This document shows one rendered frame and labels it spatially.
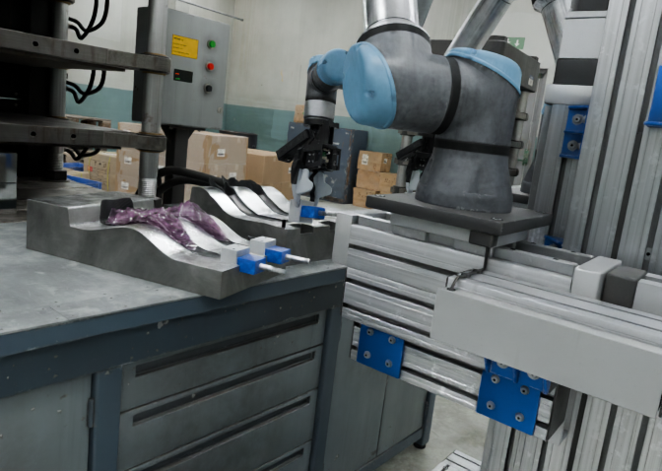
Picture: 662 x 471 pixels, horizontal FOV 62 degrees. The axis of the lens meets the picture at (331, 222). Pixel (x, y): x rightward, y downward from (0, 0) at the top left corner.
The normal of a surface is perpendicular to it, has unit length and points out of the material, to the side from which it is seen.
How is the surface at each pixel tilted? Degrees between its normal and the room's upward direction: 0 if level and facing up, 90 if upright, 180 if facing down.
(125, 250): 90
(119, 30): 90
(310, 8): 90
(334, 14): 90
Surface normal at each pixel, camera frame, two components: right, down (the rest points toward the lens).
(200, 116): 0.76, 0.20
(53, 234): -0.39, 0.11
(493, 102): 0.22, 0.19
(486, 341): -0.61, 0.07
